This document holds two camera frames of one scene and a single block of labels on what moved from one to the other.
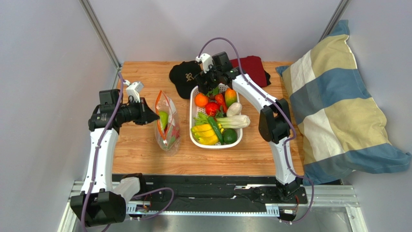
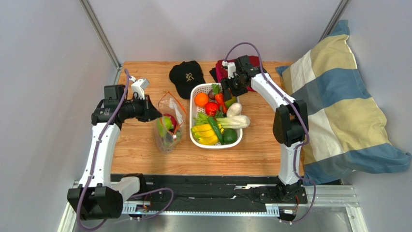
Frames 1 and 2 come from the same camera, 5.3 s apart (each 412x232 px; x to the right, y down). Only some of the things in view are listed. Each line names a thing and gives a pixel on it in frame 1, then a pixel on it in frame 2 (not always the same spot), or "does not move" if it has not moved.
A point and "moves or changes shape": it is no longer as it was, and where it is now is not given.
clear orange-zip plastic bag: (167, 130) moves or changes shape
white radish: (234, 109) does not move
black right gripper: (206, 81) -> (227, 91)
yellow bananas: (205, 134) does not move
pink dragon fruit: (175, 131) -> (173, 122)
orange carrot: (220, 98) does not move
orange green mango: (230, 96) does not move
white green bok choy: (234, 122) does not move
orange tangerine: (200, 100) does not move
